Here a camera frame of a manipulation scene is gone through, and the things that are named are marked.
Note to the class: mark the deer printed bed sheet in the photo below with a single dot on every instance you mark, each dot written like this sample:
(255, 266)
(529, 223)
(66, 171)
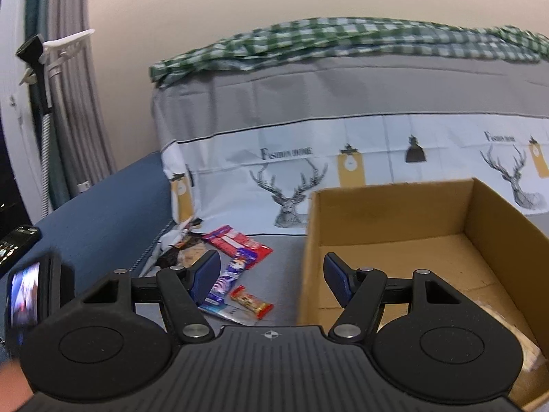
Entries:
(343, 107)

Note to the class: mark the silver flat snack packet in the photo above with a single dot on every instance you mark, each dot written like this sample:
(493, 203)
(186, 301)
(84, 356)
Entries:
(236, 314)

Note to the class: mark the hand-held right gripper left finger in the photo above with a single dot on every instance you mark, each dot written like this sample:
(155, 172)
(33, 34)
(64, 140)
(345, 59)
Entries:
(209, 274)

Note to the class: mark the green checkered cloth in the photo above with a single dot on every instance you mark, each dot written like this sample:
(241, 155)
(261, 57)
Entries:
(343, 36)

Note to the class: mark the red snack packet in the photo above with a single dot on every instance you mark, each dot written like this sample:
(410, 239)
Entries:
(238, 240)

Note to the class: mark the dark brown snack packet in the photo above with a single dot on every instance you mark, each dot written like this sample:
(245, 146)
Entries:
(180, 244)

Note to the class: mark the white plastic clip hanger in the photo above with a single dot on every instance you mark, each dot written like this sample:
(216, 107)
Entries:
(64, 49)

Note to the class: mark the grey curtain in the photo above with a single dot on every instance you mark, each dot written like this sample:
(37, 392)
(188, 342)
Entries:
(73, 107)

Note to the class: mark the black device with lights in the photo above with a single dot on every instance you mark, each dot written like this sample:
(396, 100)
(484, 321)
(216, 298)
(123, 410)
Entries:
(17, 244)

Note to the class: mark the cardboard box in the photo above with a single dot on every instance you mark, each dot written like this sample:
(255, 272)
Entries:
(429, 261)

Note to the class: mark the purple snack packet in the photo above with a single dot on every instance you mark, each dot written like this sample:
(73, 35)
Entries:
(229, 274)

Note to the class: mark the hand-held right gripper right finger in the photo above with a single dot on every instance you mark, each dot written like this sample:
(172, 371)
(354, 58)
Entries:
(336, 277)

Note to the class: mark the person's left forearm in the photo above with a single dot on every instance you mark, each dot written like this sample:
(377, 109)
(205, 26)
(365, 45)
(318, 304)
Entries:
(13, 384)

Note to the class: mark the blue sofa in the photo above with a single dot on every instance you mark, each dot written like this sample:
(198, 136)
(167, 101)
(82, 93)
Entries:
(107, 206)

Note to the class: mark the small red yellow snack bar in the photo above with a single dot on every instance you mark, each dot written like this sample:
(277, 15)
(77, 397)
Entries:
(251, 302)

